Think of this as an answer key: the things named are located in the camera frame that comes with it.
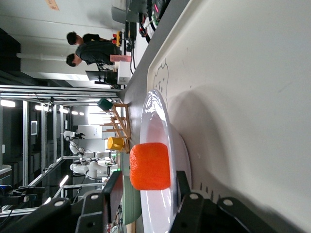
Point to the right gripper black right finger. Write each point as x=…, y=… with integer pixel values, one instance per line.
x=199, y=216

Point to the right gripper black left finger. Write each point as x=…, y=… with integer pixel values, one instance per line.
x=94, y=213

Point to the orange fruit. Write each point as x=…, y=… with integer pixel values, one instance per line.
x=149, y=167

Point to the white round plate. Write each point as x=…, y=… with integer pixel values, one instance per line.
x=158, y=128

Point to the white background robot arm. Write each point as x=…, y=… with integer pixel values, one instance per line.
x=93, y=168
x=73, y=143

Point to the light green bowl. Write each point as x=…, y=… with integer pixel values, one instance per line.
x=131, y=204

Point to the yellow cup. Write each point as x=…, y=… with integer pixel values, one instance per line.
x=115, y=143

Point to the wooden dish rack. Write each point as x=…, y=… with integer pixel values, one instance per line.
x=121, y=121

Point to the dark green cup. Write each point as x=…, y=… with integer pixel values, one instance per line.
x=105, y=104

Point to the white box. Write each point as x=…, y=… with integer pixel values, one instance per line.
x=124, y=72

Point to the cream tray with bear print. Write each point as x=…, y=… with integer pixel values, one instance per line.
x=243, y=72

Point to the pink box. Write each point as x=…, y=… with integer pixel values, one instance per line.
x=120, y=58

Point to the person in black shirt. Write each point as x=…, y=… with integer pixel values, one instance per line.
x=91, y=37
x=94, y=53

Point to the yellow emergency stop box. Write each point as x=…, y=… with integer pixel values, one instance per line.
x=118, y=38

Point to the black electronics box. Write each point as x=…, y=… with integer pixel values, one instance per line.
x=159, y=8

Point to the wall mounted tablet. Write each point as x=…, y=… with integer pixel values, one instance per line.
x=34, y=128

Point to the aluminium frame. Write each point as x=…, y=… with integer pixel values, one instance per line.
x=48, y=88

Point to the orange wall sign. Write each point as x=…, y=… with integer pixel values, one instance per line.
x=52, y=4

